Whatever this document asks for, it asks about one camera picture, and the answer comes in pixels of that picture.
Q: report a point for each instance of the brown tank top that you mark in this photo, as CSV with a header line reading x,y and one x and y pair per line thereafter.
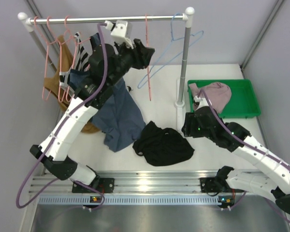
x,y
80,64

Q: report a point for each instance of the black tank top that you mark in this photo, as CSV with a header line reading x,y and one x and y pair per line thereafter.
x,y
162,147

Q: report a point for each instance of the green plastic tray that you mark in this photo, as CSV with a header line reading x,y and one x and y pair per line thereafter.
x,y
243,101

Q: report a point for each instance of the striped tank top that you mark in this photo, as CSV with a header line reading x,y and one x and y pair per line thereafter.
x,y
81,60

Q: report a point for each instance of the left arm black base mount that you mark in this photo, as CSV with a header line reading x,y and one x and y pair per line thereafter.
x,y
105,185

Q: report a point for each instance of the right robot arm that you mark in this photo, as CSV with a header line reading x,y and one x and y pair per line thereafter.
x,y
274,185

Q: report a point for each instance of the blue tank top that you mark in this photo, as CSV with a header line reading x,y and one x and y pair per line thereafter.
x,y
118,116

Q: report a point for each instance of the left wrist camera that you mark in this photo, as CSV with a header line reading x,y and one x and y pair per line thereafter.
x,y
120,32

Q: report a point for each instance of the pink hanger with blue top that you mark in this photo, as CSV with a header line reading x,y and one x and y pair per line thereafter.
x,y
70,72

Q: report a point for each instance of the pink hanger with brown top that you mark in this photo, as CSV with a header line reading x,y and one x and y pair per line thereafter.
x,y
47,60

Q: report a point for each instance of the aluminium mounting rail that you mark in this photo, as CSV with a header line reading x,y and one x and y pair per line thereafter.
x,y
141,182

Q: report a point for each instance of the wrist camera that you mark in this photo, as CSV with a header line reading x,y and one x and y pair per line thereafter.
x,y
199,102
120,32

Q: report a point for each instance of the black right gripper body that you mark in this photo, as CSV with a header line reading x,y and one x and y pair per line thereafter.
x,y
193,128

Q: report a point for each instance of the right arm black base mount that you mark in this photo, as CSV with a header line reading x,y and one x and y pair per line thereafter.
x,y
212,183

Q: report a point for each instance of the pink crumpled garment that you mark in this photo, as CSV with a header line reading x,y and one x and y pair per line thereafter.
x,y
218,93

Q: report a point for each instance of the perforated cable duct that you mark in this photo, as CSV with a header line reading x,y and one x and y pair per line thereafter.
x,y
135,200

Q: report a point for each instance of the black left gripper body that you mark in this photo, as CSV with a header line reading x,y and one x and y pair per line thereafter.
x,y
140,56

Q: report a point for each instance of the pink hanger with striped top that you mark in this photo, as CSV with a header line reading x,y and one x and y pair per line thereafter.
x,y
65,61

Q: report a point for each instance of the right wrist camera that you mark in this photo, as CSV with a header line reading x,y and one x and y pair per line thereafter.
x,y
199,102

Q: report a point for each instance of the silver clothes rack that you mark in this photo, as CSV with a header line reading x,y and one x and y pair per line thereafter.
x,y
187,17

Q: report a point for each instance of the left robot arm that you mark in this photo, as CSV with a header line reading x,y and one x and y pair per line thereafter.
x,y
53,151

